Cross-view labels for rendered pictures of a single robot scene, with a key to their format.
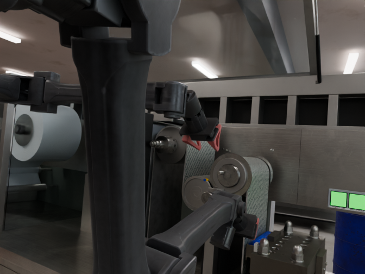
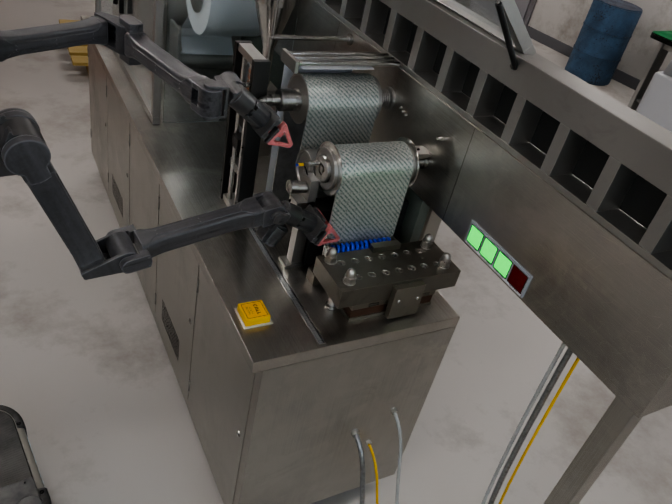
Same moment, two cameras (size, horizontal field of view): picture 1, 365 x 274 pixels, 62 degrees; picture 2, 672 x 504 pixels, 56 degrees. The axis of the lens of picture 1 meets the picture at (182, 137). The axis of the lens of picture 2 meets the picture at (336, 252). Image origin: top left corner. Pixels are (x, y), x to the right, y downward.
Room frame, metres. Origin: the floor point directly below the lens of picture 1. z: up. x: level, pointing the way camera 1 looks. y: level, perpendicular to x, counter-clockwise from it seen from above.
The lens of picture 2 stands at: (-0.37, -0.85, 2.07)
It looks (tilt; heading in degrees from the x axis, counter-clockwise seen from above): 35 degrees down; 23
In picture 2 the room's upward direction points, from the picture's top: 14 degrees clockwise
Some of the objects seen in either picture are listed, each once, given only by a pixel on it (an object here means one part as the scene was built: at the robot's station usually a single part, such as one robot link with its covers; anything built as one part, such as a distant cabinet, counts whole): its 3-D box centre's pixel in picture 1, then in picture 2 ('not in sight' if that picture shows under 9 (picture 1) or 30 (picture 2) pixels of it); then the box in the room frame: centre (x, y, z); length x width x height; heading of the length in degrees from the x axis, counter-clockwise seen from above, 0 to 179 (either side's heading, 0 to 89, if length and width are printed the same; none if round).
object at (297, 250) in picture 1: (297, 252); (350, 275); (0.89, -0.36, 1.05); 0.04 x 0.04 x 0.04
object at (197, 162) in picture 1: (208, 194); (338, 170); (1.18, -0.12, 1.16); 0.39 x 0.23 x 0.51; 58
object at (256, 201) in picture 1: (256, 215); (365, 217); (1.08, -0.28, 1.11); 0.23 x 0.01 x 0.18; 148
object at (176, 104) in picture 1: (103, 95); (167, 67); (0.78, 0.21, 1.45); 0.43 x 0.06 x 0.11; 75
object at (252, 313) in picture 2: not in sight; (253, 313); (0.72, -0.18, 0.91); 0.07 x 0.07 x 0.02; 58
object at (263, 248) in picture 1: (264, 245); (331, 254); (0.93, -0.27, 1.05); 0.04 x 0.04 x 0.04
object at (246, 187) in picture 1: (230, 175); (328, 168); (1.01, -0.17, 1.25); 0.15 x 0.01 x 0.15; 58
